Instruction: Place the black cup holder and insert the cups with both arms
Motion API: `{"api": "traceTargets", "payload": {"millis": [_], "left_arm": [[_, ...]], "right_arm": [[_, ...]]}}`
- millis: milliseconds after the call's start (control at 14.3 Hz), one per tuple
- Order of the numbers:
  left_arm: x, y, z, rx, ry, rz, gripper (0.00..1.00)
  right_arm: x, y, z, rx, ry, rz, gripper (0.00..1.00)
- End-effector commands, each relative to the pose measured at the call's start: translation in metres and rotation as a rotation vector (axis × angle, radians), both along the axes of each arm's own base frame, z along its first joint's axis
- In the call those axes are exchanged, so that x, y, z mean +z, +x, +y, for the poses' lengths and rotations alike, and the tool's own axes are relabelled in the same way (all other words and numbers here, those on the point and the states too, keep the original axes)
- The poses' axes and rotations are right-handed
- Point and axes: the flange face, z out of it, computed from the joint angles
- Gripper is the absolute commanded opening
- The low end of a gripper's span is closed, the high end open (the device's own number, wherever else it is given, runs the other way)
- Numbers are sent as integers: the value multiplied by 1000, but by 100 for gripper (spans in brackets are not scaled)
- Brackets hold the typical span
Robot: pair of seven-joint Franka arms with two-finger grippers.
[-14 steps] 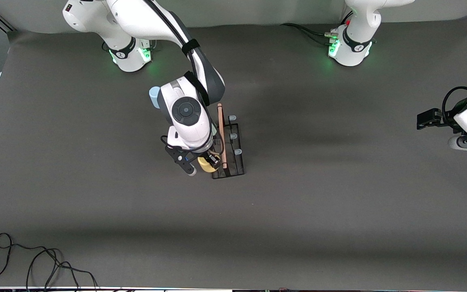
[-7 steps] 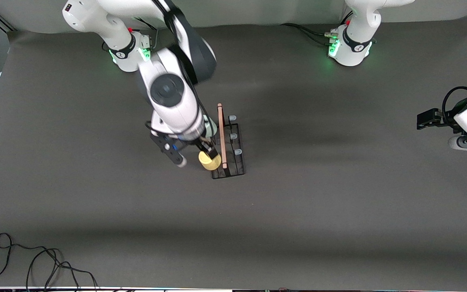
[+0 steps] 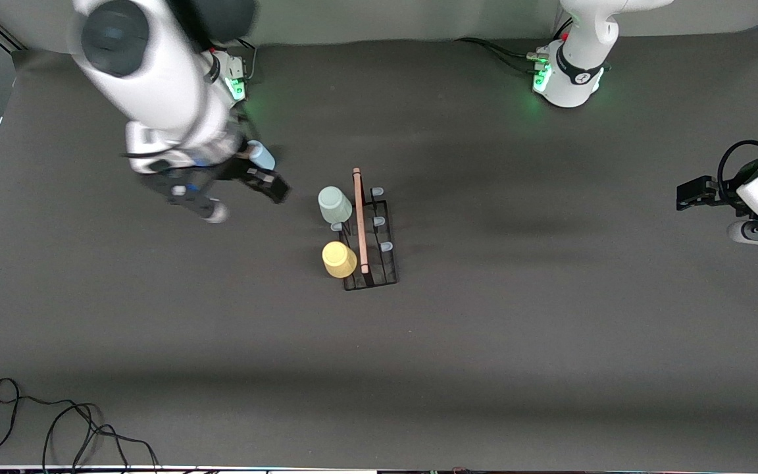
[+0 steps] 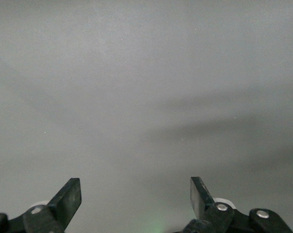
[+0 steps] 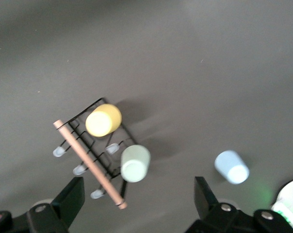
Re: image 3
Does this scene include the pale green plastic cup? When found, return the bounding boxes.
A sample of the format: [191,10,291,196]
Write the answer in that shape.
[318,186,354,225]

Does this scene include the black wire cup holder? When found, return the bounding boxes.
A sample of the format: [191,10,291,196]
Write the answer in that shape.
[330,167,400,292]

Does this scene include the yellow plastic cup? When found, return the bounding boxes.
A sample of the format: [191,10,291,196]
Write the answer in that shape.
[322,241,359,279]

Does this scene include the light blue plastic cup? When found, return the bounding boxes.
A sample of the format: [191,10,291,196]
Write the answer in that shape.
[246,140,276,171]

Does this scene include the dark grey table mat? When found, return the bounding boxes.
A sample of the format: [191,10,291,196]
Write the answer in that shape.
[0,26,758,469]

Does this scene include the black right arm base cables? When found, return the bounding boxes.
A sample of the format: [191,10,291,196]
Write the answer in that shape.
[234,38,259,84]

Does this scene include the black arm base cables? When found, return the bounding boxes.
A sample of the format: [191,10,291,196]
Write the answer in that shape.
[234,38,259,84]
[454,16,574,74]

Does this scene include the black left arm base cables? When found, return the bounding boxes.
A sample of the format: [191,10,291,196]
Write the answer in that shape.
[454,16,574,74]

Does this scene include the loose thin black cable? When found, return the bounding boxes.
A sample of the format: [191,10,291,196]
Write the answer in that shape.
[0,377,160,472]

